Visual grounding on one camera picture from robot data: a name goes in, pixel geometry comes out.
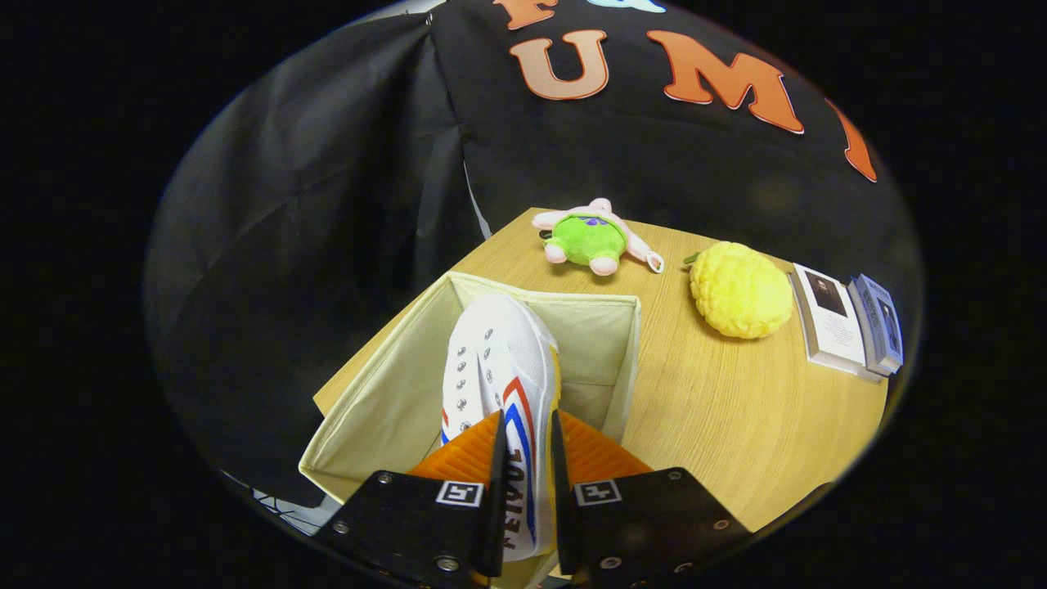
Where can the brown fabric storage box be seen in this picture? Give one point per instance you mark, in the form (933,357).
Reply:
(384,409)

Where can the blue book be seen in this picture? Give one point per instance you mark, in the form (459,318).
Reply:
(887,323)

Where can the white canvas shoe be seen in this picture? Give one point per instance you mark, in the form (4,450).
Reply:
(499,360)

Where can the yellow fuzzy plush ball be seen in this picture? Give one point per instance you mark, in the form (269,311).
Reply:
(740,290)

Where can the white book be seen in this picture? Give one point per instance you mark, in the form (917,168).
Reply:
(834,335)

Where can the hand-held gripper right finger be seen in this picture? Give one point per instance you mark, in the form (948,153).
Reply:
(563,523)

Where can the pink and green plush toy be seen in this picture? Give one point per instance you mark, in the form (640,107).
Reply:
(589,241)

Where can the black backdrop cloth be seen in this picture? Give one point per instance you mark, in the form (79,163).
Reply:
(327,204)

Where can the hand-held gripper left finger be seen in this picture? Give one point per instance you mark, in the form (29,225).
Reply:
(496,523)

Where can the blue-spined book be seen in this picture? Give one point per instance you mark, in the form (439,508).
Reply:
(865,335)

